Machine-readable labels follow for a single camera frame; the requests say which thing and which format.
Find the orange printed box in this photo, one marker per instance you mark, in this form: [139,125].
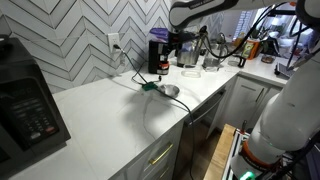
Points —
[250,49]

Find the black microwave oven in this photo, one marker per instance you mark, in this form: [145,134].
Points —
[30,100]

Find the black steel coffee maker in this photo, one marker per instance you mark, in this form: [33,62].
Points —
[154,56]

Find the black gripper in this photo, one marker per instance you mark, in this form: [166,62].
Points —
[180,36]

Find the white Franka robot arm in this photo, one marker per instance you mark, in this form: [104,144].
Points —
[290,110]

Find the wooden plank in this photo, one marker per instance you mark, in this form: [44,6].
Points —
[220,153]

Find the white base cabinet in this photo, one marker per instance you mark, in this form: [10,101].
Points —
[246,100]

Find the clear square plastic container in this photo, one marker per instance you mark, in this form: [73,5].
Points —
[190,73]

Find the white wall outlet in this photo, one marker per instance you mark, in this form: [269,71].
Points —
[113,38]

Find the clear drinking glass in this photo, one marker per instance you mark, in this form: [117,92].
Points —
[211,61]

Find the purple lidded plastic container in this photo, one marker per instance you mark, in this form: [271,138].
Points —
[159,33]

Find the small metal bowl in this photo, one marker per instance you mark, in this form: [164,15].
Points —
[169,90]

